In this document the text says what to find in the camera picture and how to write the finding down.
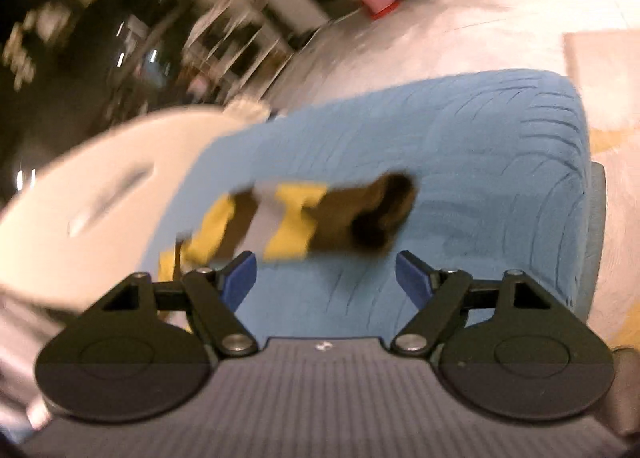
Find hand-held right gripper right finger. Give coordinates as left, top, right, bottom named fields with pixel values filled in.
left=391, top=250, right=551, bottom=356

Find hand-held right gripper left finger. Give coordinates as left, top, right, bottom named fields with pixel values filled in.
left=102, top=250, right=259, bottom=356

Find blue textured mat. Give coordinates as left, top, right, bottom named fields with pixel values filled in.
left=140, top=69, right=593, bottom=344

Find beige chair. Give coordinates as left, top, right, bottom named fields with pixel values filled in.
left=0, top=105, right=273, bottom=314

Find white shoe rack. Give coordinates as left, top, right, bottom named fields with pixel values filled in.
left=185, top=0, right=301, bottom=104

